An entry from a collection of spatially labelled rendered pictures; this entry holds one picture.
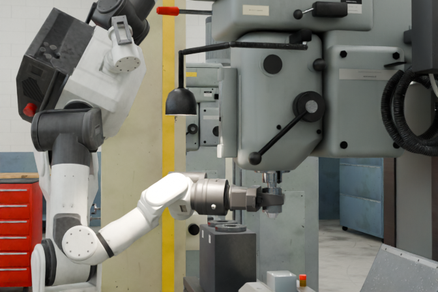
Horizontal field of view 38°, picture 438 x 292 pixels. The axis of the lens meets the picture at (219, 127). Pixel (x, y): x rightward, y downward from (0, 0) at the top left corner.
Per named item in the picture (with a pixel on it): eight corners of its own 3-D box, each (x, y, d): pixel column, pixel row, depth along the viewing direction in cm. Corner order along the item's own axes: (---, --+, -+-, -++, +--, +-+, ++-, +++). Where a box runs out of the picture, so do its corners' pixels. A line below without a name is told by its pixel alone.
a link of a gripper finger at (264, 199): (283, 206, 149) (257, 206, 150) (283, 193, 149) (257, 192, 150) (283, 207, 147) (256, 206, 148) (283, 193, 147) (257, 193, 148)
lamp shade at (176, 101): (158, 115, 145) (158, 87, 145) (183, 115, 150) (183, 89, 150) (178, 114, 139) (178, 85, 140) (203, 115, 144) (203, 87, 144)
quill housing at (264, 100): (246, 172, 140) (246, 27, 140) (225, 168, 160) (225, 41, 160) (328, 171, 144) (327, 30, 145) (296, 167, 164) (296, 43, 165)
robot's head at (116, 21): (113, 62, 163) (112, 43, 156) (107, 36, 167) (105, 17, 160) (137, 59, 164) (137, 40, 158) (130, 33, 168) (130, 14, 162)
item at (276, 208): (280, 211, 154) (280, 190, 154) (283, 213, 149) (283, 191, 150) (261, 211, 154) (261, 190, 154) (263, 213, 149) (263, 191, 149)
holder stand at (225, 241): (214, 303, 173) (214, 229, 173) (199, 285, 195) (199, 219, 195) (257, 300, 176) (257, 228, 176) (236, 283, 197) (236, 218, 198)
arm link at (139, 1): (118, -22, 184) (93, 15, 181) (139, -19, 179) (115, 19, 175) (139, 4, 193) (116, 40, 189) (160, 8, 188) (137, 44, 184)
